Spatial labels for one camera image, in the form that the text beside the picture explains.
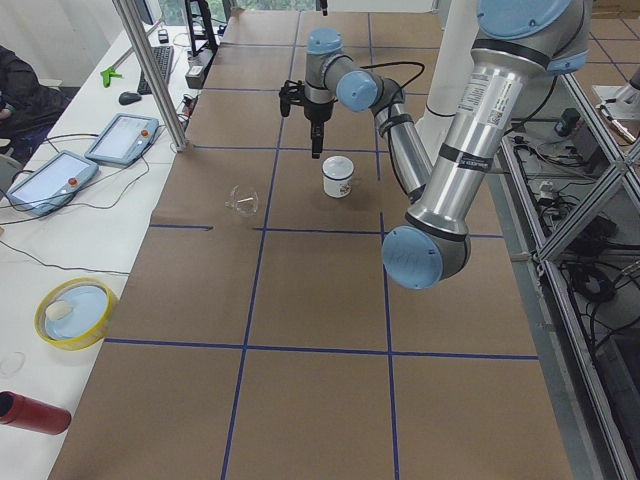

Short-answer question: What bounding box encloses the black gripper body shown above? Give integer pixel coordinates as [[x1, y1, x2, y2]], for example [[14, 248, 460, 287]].
[[304, 100, 334, 139]]

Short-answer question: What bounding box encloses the white mug lid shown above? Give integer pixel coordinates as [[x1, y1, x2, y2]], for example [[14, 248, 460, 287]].
[[322, 156, 354, 180]]

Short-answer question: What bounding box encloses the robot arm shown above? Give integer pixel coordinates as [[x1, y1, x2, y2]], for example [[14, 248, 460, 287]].
[[300, 1, 593, 289]]

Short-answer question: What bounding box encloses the white enamel mug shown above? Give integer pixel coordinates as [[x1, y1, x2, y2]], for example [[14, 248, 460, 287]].
[[322, 156, 355, 199]]

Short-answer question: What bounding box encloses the black monitor stand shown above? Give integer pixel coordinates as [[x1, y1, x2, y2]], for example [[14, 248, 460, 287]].
[[184, 0, 218, 57]]

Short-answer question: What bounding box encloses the grey power adapter box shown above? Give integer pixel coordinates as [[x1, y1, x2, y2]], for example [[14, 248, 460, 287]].
[[185, 65, 205, 90]]

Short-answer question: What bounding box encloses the black keyboard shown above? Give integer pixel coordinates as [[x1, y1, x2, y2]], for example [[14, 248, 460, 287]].
[[136, 45, 176, 96]]

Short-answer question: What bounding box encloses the far teach pendant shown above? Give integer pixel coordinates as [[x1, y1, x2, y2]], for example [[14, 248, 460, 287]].
[[84, 113, 159, 166]]

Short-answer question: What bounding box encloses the teach pendant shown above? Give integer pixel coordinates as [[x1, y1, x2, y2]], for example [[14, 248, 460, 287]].
[[84, 113, 159, 166], [7, 150, 99, 217]]

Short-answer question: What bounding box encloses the grey computer mouse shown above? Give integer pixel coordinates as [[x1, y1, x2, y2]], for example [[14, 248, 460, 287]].
[[118, 91, 142, 106]]

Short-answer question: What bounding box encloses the green plastic clip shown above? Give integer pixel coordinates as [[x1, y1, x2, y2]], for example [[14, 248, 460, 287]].
[[100, 67, 123, 88]]

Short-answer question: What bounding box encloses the near teach pendant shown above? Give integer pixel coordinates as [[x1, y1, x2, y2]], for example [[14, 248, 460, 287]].
[[7, 150, 99, 217]]

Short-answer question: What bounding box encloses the seated person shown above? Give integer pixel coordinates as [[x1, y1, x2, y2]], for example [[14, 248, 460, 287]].
[[1, 46, 70, 161]]

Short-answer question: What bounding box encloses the yellow rimmed bowl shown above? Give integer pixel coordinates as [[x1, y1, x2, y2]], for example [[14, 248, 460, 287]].
[[34, 277, 119, 351]]

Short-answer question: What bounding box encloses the clear glass dish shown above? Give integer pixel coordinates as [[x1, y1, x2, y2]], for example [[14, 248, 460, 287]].
[[0, 351, 26, 378]]

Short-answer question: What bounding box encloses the red cylinder bottle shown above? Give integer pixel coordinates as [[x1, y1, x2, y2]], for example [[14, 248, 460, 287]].
[[1, 391, 72, 435]]

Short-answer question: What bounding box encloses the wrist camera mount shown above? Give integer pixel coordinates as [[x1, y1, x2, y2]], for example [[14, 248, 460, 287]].
[[278, 80, 306, 118]]

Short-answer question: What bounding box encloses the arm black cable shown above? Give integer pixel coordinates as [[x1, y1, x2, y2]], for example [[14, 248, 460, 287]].
[[359, 60, 426, 101]]

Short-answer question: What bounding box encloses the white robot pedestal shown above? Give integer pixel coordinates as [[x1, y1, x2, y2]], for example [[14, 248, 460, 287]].
[[419, 0, 481, 121]]

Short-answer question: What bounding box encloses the aluminium frame post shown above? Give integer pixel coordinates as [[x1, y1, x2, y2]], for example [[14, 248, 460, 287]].
[[113, 0, 187, 152]]

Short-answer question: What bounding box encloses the aluminium side rail frame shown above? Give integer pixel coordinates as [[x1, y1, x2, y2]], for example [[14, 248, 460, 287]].
[[496, 75, 639, 479]]

